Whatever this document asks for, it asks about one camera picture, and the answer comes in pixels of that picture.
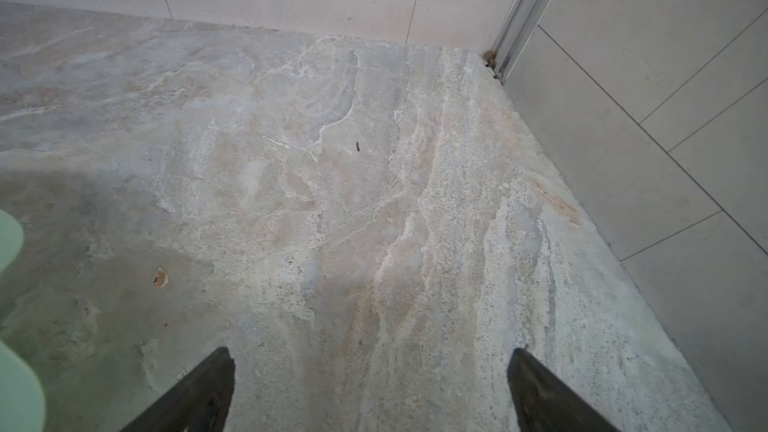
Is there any pale green fruit bowl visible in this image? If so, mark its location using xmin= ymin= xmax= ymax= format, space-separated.
xmin=1 ymin=211 xmax=46 ymax=432

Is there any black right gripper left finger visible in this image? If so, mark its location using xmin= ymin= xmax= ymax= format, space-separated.
xmin=122 ymin=347 xmax=235 ymax=432

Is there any aluminium corner post right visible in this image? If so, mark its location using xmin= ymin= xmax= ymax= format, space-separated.
xmin=487 ymin=0 xmax=551 ymax=83

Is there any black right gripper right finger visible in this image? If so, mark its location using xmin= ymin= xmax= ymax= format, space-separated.
xmin=507 ymin=348 xmax=618 ymax=432

